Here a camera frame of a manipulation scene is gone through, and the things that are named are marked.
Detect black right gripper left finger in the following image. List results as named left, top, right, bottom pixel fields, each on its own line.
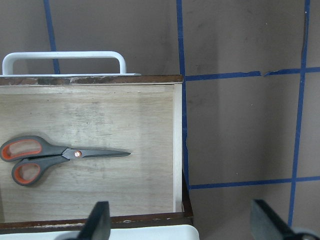
left=56, top=201, right=111, bottom=240

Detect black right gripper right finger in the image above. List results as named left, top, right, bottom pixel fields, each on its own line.
left=250, top=199, right=320, bottom=240

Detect dark wooden drawer cabinet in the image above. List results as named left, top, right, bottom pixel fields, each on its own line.
left=0, top=175, right=194, bottom=235

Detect grey orange handled scissors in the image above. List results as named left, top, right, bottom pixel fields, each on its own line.
left=0, top=135, right=130, bottom=186

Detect wooden drawer with dark front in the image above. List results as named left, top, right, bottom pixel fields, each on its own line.
left=0, top=75, right=183, bottom=223

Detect white drawer handle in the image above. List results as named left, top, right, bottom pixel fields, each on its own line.
left=0, top=50, right=142, bottom=77

